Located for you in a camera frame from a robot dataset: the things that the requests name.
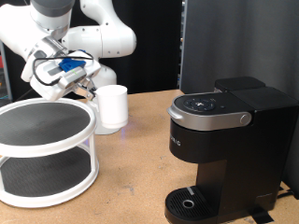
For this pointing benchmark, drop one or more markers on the beige tipped gripper finger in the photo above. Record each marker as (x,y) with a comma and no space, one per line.
(87,90)

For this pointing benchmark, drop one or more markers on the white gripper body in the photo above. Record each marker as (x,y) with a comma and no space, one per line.
(49,91)

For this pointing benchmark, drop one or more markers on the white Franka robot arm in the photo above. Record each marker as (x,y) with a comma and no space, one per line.
(102,40)

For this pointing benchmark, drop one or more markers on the black Keurig coffee machine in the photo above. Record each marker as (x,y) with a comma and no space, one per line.
(249,155)

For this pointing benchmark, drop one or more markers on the grey metal pole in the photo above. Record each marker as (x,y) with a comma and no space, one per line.
(5,74)

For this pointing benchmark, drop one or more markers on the white two-tier turntable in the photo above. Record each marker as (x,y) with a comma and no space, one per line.
(46,149)

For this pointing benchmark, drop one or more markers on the black curtain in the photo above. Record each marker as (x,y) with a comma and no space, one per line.
(155,62)

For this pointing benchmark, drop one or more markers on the dark grey back panel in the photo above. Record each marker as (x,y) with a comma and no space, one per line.
(233,37)

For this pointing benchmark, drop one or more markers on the black tape strip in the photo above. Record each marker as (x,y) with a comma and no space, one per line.
(261,215)

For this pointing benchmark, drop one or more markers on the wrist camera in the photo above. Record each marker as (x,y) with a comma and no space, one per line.
(71,73)

